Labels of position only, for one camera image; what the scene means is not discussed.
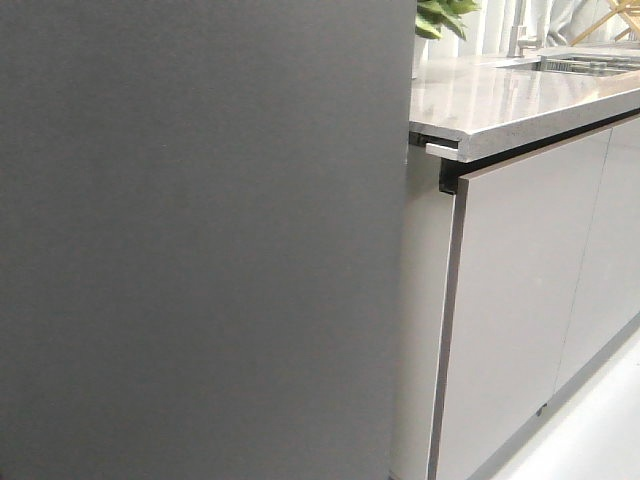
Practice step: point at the grey fridge door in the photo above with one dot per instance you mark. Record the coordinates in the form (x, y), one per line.
(201, 207)

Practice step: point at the grey stone countertop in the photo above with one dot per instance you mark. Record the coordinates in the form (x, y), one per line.
(474, 107)

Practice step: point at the grey cabinet door near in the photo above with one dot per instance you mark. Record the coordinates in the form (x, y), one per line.
(520, 230)

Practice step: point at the grey cabinet door far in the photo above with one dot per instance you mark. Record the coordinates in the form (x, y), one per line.
(607, 294)

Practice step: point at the wooden drying rack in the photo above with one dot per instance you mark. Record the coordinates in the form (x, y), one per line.
(626, 11)

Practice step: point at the steel kitchen faucet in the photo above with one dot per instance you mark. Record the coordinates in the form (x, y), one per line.
(519, 41)

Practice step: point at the grey cabinet door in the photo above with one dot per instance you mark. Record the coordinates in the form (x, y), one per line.
(520, 230)
(607, 294)

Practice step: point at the green potted plant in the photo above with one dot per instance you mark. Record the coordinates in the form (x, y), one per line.
(432, 17)

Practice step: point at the steel sink basin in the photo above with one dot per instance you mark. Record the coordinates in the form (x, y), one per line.
(596, 64)

